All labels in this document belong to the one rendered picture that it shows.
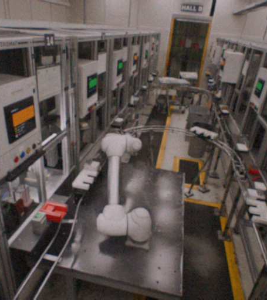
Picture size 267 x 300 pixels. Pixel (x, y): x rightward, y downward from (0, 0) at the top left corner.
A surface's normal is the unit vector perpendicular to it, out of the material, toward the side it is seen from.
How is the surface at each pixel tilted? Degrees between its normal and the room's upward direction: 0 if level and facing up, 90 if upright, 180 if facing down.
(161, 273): 0
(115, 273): 0
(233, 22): 90
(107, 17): 90
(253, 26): 90
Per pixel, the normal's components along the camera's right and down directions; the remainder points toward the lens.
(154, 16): -0.20, 0.43
